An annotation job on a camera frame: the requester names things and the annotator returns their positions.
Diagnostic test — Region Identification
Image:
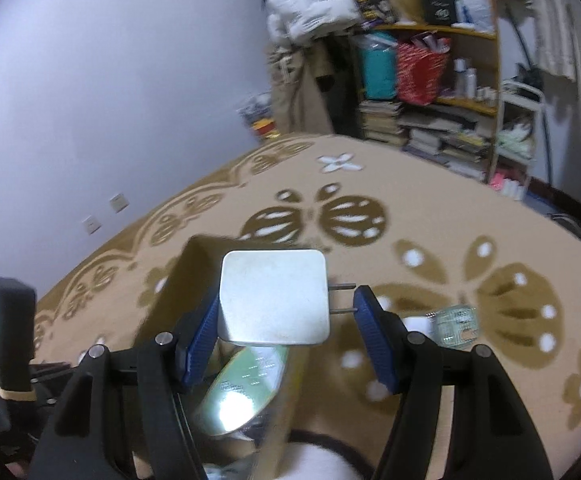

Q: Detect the green oval Pochacco speaker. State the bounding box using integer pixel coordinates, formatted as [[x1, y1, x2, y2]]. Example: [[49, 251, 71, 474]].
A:
[[195, 346, 288, 438]]

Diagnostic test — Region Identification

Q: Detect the white square plug charger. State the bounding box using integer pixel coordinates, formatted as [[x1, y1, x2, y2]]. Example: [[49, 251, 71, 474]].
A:
[[218, 249, 356, 347]]

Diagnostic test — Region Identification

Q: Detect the cardboard box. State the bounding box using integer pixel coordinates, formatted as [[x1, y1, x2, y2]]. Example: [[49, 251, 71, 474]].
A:
[[134, 235, 307, 479]]

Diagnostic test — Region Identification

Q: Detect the white tall charger block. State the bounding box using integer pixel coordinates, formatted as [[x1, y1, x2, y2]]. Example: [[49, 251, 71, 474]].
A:
[[402, 315, 435, 339]]

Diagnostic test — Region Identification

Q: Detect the brown floral carpet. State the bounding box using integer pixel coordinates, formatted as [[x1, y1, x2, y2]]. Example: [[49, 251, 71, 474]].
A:
[[34, 136, 581, 477]]

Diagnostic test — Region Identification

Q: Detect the stack of books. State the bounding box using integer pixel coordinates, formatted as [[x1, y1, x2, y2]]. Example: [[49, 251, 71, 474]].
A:
[[357, 100, 407, 148]]

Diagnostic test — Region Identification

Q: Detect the plastic bag of toys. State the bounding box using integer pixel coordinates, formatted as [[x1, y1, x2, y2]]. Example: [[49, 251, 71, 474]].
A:
[[237, 92, 280, 141]]

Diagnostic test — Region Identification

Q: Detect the wooden bookshelf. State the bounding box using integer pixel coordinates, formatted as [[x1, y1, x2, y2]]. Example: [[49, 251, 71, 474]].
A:
[[349, 6, 501, 182]]

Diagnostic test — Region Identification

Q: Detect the beige trench coat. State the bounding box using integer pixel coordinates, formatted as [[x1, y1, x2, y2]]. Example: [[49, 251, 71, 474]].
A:
[[266, 40, 335, 134]]

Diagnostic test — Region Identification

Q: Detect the red patterned gift bag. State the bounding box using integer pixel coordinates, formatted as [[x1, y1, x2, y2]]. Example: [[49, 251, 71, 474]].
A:
[[397, 34, 452, 106]]

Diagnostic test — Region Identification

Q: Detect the white metal trolley cart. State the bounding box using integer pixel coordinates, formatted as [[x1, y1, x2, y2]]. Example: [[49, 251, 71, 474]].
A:
[[488, 79, 545, 202]]

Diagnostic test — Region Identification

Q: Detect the teal bag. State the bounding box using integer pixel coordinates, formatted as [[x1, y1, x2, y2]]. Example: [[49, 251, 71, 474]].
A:
[[355, 32, 397, 101]]

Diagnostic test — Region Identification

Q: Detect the black box number 40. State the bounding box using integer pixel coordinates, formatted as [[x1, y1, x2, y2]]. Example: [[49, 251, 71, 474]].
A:
[[421, 0, 457, 26]]

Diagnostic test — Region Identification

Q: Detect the wall socket plate lower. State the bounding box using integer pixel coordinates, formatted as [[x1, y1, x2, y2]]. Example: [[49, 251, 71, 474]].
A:
[[82, 216, 102, 235]]

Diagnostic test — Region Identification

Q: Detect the wall socket plate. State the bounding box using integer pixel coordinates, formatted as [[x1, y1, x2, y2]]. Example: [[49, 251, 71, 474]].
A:
[[82, 216, 102, 235], [109, 193, 129, 214]]

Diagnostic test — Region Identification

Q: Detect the wall socket plate upper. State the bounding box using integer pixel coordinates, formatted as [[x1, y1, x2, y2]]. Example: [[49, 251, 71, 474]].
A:
[[109, 193, 129, 214]]

